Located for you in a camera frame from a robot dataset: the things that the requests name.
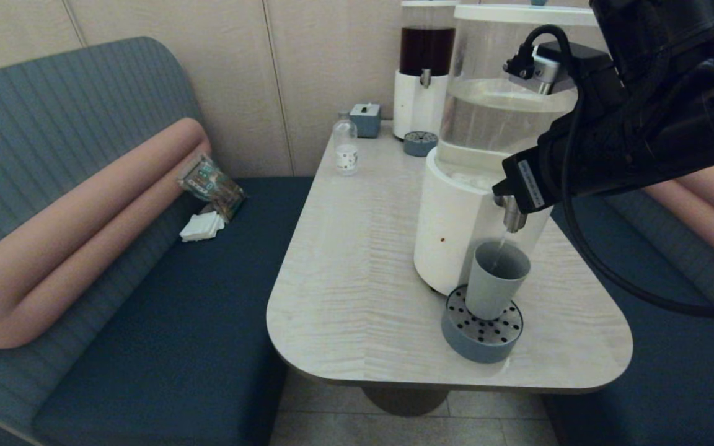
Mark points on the grey-blue plastic cup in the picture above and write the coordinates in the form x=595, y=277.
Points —
x=493, y=282

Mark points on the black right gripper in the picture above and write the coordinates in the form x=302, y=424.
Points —
x=580, y=161

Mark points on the blue bench with napkins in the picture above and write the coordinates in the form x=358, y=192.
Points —
x=84, y=80

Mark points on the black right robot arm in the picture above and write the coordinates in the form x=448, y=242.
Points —
x=673, y=124

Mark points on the pink bolster beside snack bag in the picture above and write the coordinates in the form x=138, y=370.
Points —
x=84, y=210

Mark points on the small blue perforated drip tray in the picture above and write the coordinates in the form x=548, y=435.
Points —
x=420, y=144

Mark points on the blue empty bench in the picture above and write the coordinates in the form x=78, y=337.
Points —
x=673, y=371

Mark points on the dark drink dispenser white base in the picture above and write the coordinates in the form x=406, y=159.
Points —
x=413, y=105

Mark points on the large blue perforated drip tray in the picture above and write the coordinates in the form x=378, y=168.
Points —
x=481, y=347

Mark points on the white napkin stack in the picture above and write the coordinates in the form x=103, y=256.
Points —
x=201, y=227

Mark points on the metal dark drink dispenser tap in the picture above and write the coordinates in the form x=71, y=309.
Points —
x=425, y=78

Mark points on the table pedestal with brass base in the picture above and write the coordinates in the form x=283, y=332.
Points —
x=405, y=401

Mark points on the blue tissue box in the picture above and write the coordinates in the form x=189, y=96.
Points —
x=365, y=121

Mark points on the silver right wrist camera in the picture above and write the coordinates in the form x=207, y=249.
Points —
x=540, y=69

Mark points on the clear water dispenser white base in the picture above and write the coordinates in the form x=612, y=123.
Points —
x=456, y=235

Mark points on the clear glass bottle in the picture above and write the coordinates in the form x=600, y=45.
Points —
x=345, y=148

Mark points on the metal water dispenser tap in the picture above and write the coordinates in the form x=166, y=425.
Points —
x=514, y=220

